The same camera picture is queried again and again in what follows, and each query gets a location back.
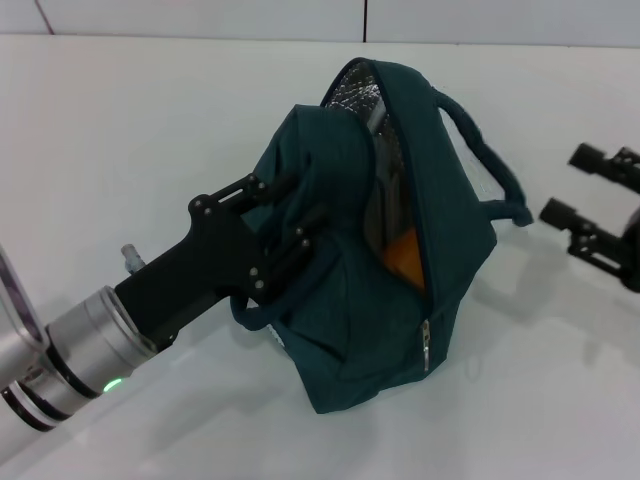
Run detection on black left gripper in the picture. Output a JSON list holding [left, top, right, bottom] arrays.
[[114, 171, 330, 352]]

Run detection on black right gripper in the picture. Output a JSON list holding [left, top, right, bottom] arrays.
[[538, 141, 640, 295]]

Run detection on orange pear-shaped fruit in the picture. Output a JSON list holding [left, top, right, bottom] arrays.
[[382, 227, 427, 292]]

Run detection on dark teal fabric lunch bag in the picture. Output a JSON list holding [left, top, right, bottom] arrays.
[[229, 58, 534, 417]]

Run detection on silver left wrist stud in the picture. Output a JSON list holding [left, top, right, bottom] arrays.
[[120, 242, 145, 275]]

